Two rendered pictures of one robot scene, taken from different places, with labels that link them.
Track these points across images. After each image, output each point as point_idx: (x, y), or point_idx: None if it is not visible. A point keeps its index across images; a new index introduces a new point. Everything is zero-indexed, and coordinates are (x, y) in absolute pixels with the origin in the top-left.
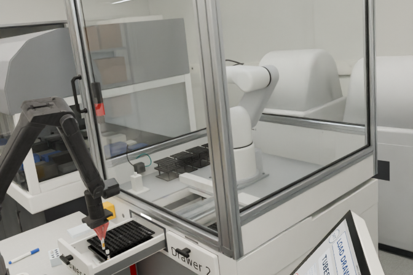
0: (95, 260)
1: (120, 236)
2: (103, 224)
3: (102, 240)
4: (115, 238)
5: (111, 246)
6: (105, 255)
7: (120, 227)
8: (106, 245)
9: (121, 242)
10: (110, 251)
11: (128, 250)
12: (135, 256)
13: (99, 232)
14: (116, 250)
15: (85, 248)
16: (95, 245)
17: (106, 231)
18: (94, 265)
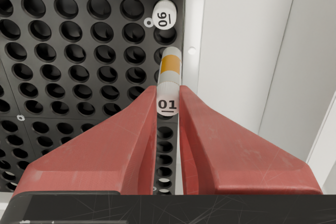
0: (194, 79)
1: (26, 115)
2: (132, 192)
3: (175, 83)
4: (56, 119)
5: (108, 64)
6: (182, 12)
7: (1, 180)
8: (127, 93)
9: (36, 52)
10: (141, 17)
11: None
12: None
13: (227, 120)
14: None
15: (177, 176)
16: (172, 135)
17: (127, 109)
18: (207, 61)
